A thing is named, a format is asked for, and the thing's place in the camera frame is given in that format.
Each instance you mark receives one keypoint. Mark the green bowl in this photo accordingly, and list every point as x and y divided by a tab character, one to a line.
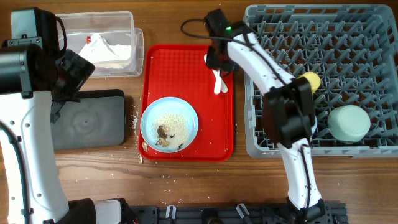
349	123

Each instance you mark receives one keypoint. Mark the grey dishwasher rack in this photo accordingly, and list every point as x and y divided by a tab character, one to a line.
353	48

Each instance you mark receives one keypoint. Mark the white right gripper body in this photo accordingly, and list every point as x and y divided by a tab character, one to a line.
219	64

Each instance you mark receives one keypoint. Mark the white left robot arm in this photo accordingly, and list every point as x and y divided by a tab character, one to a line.
39	74

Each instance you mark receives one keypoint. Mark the white napkin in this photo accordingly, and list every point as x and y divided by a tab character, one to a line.
105	55

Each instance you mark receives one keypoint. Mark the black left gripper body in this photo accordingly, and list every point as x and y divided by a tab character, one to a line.
74	73

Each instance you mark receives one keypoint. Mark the clear plastic bin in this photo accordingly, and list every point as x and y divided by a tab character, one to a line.
116	27

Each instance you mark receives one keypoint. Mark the red snack wrapper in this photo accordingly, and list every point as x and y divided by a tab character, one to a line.
88	39

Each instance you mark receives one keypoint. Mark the black mounting rail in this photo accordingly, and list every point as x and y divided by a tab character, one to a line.
328	213

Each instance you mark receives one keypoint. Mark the light blue plate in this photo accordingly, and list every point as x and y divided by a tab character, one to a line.
174	113

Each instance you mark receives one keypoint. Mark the white plastic spoon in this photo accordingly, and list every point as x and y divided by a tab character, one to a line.
224	88

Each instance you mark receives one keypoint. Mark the white plastic fork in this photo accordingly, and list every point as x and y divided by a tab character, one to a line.
217	87

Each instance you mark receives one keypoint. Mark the black plastic bin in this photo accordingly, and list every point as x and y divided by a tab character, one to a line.
96	119

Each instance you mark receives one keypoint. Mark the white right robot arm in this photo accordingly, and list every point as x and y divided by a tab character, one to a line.
288	112

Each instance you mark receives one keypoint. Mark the red serving tray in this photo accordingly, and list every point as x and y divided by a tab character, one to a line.
180	71

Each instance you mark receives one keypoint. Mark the yellow cup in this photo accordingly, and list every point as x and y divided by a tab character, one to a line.
313	79

